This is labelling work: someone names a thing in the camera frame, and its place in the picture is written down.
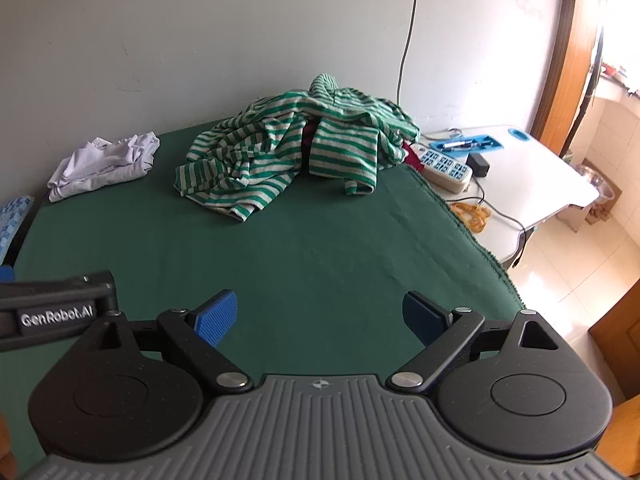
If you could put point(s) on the metal basin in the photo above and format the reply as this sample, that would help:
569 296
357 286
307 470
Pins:
600 180

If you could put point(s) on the white desk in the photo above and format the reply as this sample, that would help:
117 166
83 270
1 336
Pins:
530 180

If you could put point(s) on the white power strip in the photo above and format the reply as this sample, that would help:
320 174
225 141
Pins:
445 165

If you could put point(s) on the blue round dish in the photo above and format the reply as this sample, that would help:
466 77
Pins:
518 134

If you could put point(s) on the dark red sweater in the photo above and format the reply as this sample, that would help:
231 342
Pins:
411 159

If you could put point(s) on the green striped shirt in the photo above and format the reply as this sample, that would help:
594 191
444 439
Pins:
250 170

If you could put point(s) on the white garment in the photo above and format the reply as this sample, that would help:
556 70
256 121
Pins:
105 162

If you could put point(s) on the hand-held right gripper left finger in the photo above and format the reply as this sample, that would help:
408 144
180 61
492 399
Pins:
217 317

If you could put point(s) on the wooden cabinet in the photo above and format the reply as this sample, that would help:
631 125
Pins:
620 340

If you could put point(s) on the green blanket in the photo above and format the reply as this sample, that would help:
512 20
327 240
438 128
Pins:
320 250

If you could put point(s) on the wooden door frame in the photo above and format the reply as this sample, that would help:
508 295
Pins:
565 85

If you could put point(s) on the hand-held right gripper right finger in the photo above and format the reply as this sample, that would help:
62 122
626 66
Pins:
422 317

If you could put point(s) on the person's left hand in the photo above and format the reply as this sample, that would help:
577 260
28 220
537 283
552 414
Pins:
5 445

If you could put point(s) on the blue tray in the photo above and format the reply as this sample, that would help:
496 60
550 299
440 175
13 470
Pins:
470 141

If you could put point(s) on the black power adapter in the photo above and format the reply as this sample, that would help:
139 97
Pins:
478 165

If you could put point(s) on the blue patterned cloth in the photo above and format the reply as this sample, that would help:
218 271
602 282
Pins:
12 220

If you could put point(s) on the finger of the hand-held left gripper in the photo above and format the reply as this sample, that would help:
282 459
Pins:
5 274

